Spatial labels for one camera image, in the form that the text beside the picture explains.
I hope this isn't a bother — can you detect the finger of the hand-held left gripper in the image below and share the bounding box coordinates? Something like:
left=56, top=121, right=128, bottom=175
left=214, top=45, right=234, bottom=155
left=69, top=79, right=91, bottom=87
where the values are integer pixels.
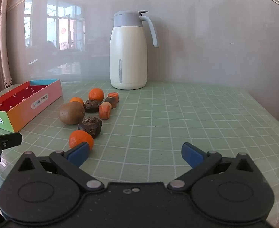
left=0, top=132, right=23, bottom=164

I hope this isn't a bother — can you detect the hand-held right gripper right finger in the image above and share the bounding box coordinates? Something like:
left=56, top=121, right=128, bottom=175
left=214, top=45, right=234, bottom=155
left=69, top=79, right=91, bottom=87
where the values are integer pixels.
left=167, top=142, right=265, bottom=192

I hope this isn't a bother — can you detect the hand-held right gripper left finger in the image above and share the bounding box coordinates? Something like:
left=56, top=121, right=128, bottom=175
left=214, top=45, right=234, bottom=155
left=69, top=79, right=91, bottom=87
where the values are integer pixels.
left=5, top=142, right=105, bottom=192

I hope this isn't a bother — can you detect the colourful cardboard box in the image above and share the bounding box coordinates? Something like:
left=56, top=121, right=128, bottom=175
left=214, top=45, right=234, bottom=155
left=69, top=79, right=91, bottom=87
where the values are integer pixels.
left=0, top=79, right=63, bottom=133

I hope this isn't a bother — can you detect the brown kiwi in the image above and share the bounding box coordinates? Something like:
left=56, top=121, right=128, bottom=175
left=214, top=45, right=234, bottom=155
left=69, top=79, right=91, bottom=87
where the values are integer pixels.
left=59, top=102, right=86, bottom=125

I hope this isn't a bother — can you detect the chocolate muffin front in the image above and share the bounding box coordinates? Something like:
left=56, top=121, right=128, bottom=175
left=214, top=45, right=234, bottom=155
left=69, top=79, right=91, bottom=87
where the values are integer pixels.
left=78, top=117, right=103, bottom=139

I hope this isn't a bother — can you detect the green grid tablecloth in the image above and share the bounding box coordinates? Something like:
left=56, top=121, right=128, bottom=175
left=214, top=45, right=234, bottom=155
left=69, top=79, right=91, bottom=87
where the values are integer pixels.
left=0, top=80, right=279, bottom=228

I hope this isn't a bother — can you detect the white thermos jug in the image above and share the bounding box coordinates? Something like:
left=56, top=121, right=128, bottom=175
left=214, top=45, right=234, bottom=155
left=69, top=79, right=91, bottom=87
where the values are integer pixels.
left=110, top=10, right=159, bottom=90

